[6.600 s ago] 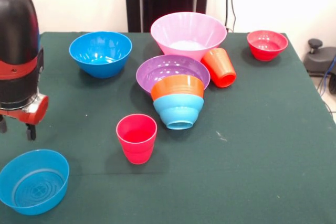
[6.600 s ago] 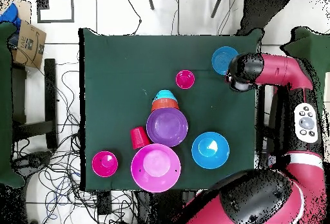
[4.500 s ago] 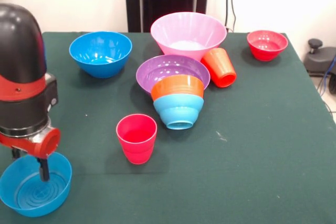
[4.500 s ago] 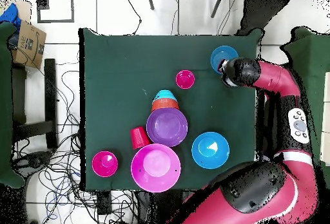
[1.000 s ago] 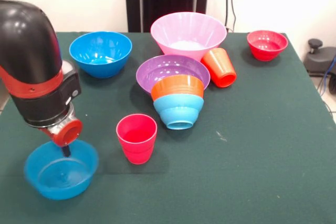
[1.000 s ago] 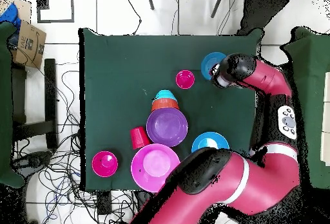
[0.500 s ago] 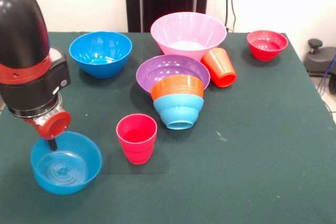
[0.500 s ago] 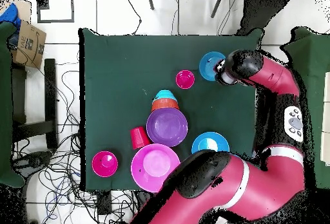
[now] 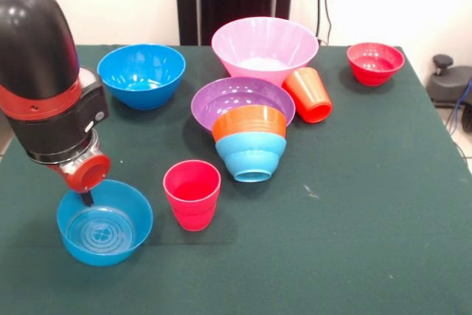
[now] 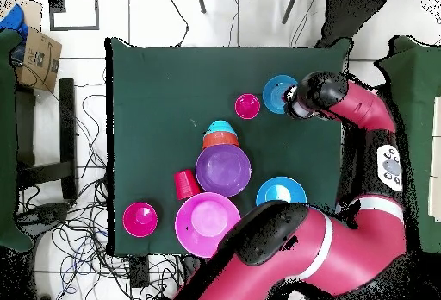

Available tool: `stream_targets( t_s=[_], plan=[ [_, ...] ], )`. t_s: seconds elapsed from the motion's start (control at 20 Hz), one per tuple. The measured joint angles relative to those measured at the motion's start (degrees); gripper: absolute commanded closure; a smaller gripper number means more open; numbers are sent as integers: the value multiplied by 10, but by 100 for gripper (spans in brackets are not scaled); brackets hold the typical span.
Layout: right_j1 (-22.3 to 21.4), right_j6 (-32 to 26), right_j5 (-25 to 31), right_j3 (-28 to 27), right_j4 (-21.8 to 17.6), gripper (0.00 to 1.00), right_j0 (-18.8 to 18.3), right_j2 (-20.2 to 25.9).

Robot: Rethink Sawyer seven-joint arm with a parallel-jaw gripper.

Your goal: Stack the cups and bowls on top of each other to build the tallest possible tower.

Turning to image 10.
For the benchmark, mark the grey black equipment base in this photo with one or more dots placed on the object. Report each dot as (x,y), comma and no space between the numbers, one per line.
(46,214)

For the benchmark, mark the small crimson bowl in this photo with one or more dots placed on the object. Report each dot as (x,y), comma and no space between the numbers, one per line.
(139,220)

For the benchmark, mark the cardboard box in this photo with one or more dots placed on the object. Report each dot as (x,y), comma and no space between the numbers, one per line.
(38,60)

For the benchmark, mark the green cloth covered table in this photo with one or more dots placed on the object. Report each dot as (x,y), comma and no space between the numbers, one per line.
(420,107)
(7,141)

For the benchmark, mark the orange bowl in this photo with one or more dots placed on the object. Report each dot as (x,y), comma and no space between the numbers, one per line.
(220,139)

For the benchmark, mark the wide purple bowl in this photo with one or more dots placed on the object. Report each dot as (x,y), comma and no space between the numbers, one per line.
(222,170)

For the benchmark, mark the red cup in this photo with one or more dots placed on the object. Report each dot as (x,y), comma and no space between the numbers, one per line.
(184,184)

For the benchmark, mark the dark green table cloth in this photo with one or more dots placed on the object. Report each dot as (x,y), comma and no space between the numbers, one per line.
(155,89)

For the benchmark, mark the blue bag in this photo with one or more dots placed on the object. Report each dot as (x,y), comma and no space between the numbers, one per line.
(13,20)

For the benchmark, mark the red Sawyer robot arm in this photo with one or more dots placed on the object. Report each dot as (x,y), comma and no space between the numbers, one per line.
(310,244)

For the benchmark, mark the person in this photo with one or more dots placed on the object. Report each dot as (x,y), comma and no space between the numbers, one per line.
(351,13)

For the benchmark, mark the black wooden bench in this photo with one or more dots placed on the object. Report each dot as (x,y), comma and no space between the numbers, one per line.
(67,138)

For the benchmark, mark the ribbed pink-red cup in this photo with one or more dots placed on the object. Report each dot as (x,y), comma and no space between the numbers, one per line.
(247,107)

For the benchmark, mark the black square floor frame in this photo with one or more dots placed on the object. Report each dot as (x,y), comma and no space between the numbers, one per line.
(97,10)

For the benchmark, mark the white box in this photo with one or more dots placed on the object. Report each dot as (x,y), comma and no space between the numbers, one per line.
(436,158)

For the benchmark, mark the black tripod leg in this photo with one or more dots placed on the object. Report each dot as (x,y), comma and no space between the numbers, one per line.
(290,7)
(201,2)

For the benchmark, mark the large pink bowl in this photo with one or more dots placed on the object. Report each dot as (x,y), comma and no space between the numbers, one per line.
(201,224)

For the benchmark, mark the deep blue bowl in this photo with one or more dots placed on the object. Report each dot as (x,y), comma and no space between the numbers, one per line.
(280,189)

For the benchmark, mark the flat-bottomed blue bowl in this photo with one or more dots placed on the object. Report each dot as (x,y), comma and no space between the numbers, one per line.
(274,94)

